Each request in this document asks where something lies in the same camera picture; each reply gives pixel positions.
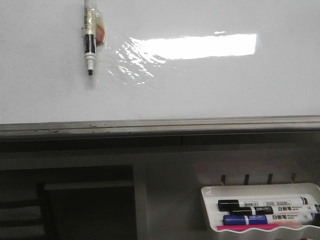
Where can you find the dark metal hook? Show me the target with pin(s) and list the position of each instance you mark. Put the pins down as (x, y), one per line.
(293, 178)
(270, 178)
(223, 180)
(246, 179)

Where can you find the white whiteboard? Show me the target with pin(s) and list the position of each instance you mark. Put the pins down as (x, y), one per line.
(163, 59)

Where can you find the black capped marker middle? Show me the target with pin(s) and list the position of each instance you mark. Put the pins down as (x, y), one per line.
(275, 210)

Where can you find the black capped marker top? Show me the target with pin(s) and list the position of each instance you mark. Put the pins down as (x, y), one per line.
(230, 204)

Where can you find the black capped marker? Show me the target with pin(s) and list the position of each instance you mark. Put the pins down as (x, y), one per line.
(230, 204)
(275, 210)

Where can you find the blue capped marker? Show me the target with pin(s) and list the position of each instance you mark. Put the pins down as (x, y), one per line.
(293, 218)

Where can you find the white plastic marker tray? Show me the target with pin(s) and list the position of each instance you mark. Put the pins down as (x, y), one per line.
(214, 217)

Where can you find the pink marker in tray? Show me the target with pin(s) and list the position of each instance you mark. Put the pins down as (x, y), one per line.
(241, 228)

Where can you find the black whiteboard marker with tape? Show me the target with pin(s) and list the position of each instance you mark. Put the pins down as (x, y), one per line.
(93, 33)

